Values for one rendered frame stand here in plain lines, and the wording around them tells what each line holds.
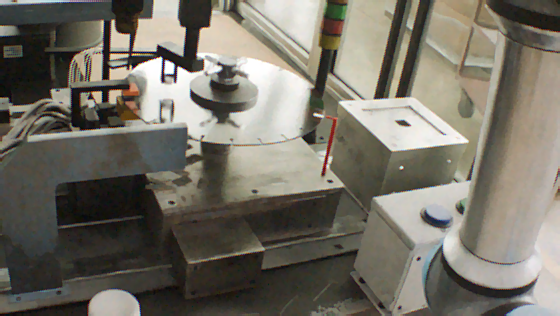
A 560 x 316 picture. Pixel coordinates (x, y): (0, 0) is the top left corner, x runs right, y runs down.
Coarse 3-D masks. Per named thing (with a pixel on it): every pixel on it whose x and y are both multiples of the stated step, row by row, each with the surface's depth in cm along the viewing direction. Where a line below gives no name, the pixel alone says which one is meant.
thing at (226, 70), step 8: (208, 56) 94; (216, 64) 93; (224, 64) 91; (232, 64) 91; (240, 64) 94; (208, 72) 89; (216, 72) 90; (224, 72) 91; (232, 72) 92; (240, 72) 90; (224, 80) 92; (232, 80) 93
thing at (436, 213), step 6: (432, 204) 83; (426, 210) 82; (432, 210) 82; (438, 210) 82; (444, 210) 83; (426, 216) 82; (432, 216) 81; (438, 216) 81; (444, 216) 81; (450, 216) 81; (438, 222) 81; (444, 222) 81
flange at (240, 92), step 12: (192, 84) 93; (204, 84) 93; (216, 84) 92; (228, 84) 92; (240, 84) 95; (252, 84) 97; (192, 96) 92; (204, 96) 90; (216, 96) 91; (228, 96) 91; (240, 96) 92; (252, 96) 93
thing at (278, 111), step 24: (144, 72) 97; (168, 72) 98; (264, 72) 104; (288, 72) 106; (144, 96) 89; (168, 96) 90; (264, 96) 96; (288, 96) 97; (312, 96) 98; (144, 120) 83; (168, 120) 84; (192, 120) 85; (216, 120) 86; (240, 120) 87; (264, 120) 88; (288, 120) 90; (312, 120) 91; (240, 144) 81; (264, 144) 82
